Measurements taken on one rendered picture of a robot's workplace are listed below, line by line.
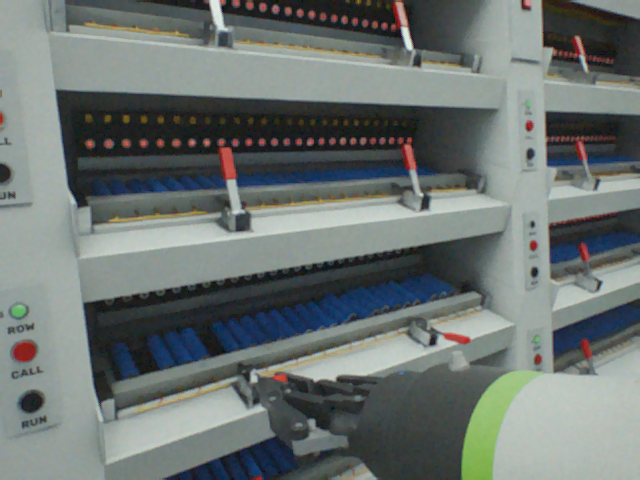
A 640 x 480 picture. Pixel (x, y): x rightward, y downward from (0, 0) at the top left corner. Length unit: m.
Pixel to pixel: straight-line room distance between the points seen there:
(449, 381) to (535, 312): 0.60
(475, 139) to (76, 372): 0.65
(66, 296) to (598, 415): 0.40
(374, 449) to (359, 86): 0.43
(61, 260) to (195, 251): 0.12
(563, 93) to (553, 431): 0.77
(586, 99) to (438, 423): 0.82
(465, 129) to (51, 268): 0.64
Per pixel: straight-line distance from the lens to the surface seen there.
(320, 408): 0.40
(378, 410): 0.32
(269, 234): 0.52
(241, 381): 0.57
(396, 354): 0.67
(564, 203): 0.93
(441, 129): 0.89
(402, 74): 0.66
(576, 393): 0.24
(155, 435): 0.54
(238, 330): 0.64
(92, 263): 0.47
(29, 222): 0.46
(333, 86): 0.60
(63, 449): 0.51
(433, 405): 0.28
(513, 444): 0.24
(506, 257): 0.82
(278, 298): 0.71
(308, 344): 0.62
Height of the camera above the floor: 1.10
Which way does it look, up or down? 6 degrees down
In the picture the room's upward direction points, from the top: 5 degrees counter-clockwise
